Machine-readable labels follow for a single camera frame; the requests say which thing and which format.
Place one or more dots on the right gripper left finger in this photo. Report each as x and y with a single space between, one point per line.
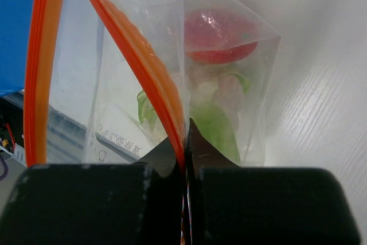
139 203

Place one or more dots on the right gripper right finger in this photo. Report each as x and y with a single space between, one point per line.
229 204

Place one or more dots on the white green toy cabbage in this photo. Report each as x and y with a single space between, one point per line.
213 95

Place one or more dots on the clear zip top bag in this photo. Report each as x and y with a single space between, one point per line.
105 65

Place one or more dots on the red orange toy mango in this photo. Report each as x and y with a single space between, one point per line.
217 36

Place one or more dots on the blue plastic tray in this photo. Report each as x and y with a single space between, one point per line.
15 26

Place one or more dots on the aluminium mounting rail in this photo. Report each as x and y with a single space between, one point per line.
65 137

